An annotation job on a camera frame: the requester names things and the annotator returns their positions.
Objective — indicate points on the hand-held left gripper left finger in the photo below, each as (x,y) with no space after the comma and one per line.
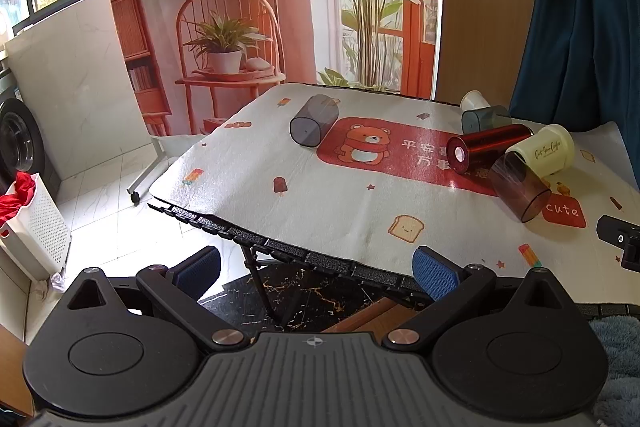
(200,269)

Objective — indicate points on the grey translucent cup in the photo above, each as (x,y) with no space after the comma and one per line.
(307,122)

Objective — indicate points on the red cloth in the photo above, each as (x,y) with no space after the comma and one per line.
(17,197)

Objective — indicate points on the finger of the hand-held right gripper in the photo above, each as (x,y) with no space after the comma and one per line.
(617,232)

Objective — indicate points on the room scene wall backdrop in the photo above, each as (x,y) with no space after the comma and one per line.
(300,7)

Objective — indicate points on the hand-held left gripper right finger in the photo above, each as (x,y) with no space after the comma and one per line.
(435,274)

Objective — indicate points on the white wheeled stand leg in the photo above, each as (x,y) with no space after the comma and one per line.
(150,169)

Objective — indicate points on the white bear printed table mat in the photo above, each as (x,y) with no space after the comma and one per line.
(325,207)

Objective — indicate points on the washing machine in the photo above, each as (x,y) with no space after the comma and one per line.
(20,142)

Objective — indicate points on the brown translucent cup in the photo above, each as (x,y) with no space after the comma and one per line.
(522,192)

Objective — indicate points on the black folding table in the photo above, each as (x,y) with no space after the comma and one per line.
(320,263)

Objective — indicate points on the white and grey cup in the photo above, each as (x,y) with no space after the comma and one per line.
(482,117)

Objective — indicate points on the white marble board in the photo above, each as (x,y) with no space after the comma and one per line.
(75,82)

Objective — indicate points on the brown wooden board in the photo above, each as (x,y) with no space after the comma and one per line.
(370,314)

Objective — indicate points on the crumpled white plastic bag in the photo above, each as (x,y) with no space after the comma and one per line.
(50,283)

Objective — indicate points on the dark blue curtain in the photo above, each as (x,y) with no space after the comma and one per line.
(575,32)

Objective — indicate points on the white perforated laundry basket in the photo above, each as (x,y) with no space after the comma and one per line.
(42,227)

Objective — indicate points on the blue fluffy rug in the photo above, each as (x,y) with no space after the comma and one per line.
(620,367)

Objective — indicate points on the cream printed cup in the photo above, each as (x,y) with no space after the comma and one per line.
(547,149)

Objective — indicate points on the red metallic cup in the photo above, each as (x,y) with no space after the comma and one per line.
(492,144)

